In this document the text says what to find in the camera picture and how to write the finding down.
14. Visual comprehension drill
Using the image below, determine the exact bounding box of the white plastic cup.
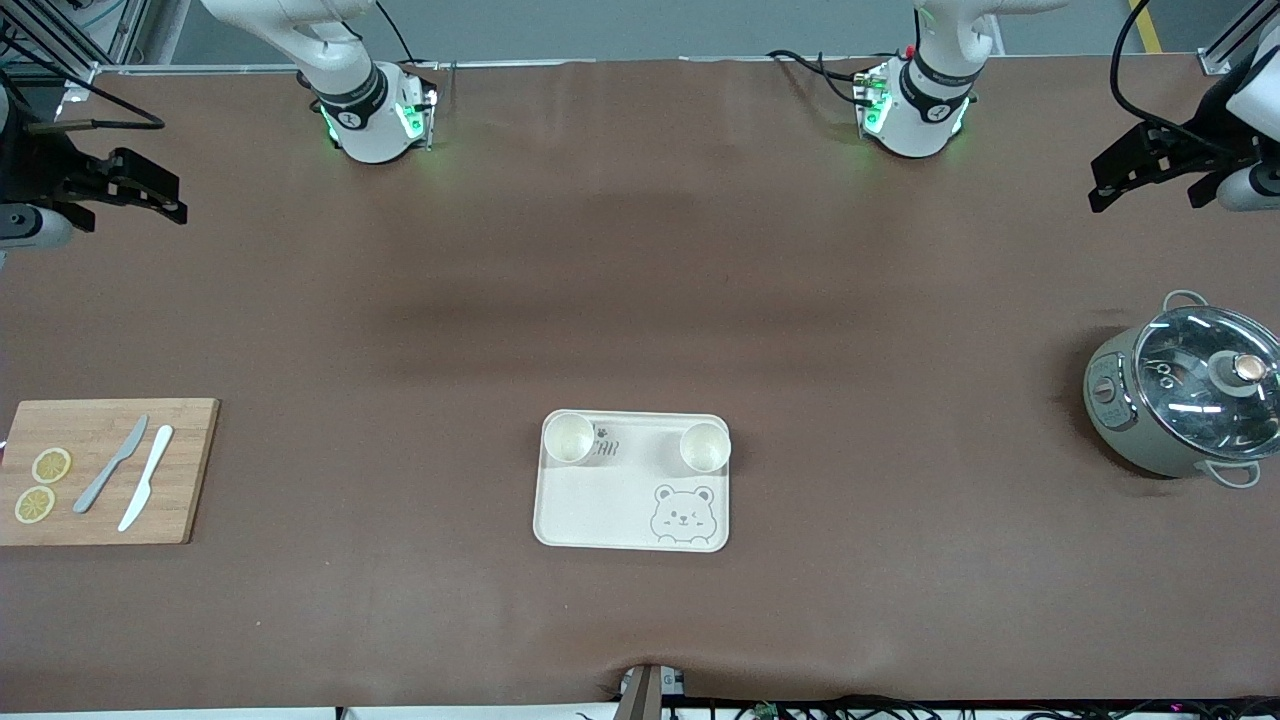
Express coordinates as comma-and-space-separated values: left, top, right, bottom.
680, 421, 732, 474
543, 411, 597, 466

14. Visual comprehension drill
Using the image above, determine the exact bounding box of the cream bear print tray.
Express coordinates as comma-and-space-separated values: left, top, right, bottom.
532, 409, 731, 554

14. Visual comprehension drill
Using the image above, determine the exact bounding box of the glass pot lid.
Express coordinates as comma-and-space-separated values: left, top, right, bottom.
1133, 305, 1280, 462

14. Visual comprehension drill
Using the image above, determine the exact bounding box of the grey-green electric cooking pot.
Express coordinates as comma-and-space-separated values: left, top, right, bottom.
1083, 289, 1280, 490

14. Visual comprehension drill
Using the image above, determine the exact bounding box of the grey plastic knife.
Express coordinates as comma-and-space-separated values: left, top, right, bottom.
72, 415, 150, 515

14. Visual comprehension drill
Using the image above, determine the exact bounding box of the white plastic knife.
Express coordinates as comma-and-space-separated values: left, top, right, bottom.
117, 425, 175, 533

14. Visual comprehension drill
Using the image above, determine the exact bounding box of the wooden cutting board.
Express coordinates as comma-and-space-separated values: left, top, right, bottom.
0, 398, 221, 547

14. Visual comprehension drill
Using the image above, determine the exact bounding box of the brown table cover sheet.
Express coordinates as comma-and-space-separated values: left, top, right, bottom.
0, 55, 1280, 714

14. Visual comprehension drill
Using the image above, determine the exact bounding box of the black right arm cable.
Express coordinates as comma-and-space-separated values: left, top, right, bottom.
0, 30, 167, 132

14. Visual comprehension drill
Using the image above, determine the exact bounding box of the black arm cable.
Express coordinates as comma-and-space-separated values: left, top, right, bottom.
0, 30, 167, 132
1110, 0, 1241, 151

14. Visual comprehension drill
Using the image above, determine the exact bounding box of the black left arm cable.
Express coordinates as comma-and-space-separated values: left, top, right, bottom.
1110, 0, 1241, 151

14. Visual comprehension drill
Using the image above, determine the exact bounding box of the aluminium frame strut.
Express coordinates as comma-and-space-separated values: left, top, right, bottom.
1197, 0, 1280, 77
0, 0, 133, 101

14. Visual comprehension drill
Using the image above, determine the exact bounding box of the thin black base cable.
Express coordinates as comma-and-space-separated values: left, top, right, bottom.
374, 0, 420, 67

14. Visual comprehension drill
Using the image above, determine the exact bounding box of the black base cable bundle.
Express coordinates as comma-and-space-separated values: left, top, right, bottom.
767, 47, 883, 107

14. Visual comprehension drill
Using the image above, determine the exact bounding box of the grey metal mount post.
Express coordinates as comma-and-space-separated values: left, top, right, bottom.
618, 663, 687, 720

